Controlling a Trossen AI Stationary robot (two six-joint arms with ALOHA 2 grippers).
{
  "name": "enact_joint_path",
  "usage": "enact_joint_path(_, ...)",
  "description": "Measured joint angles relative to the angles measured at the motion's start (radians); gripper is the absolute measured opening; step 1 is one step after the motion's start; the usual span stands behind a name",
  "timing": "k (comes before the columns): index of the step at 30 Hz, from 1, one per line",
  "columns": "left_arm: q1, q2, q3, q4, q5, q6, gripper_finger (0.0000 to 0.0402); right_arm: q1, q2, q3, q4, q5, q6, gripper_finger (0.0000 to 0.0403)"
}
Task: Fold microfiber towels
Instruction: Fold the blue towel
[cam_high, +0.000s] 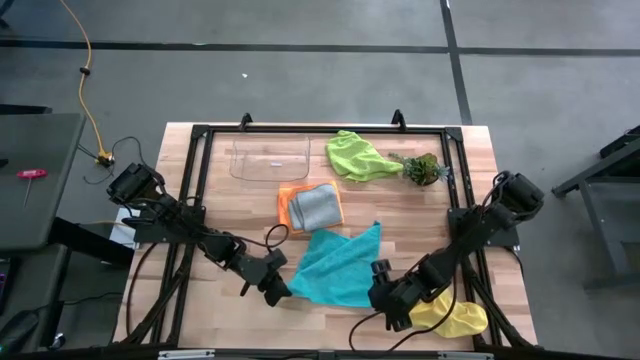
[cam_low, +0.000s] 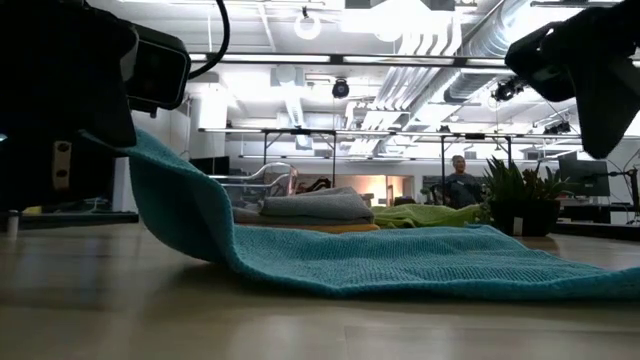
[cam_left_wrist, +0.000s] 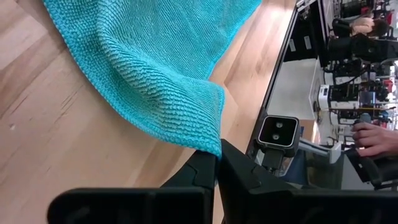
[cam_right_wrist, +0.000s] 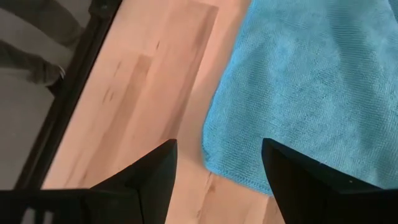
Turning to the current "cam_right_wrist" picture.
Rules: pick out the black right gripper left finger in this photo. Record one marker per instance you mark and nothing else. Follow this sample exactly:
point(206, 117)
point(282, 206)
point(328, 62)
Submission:
point(155, 180)

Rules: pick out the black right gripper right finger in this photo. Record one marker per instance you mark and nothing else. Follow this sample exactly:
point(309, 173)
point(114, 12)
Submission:
point(295, 180)

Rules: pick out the teal microfiber towel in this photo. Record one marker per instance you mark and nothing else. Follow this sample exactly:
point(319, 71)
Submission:
point(311, 93)

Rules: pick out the person's leg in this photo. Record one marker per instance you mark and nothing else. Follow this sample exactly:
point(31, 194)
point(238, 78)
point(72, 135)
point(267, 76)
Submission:
point(31, 65)

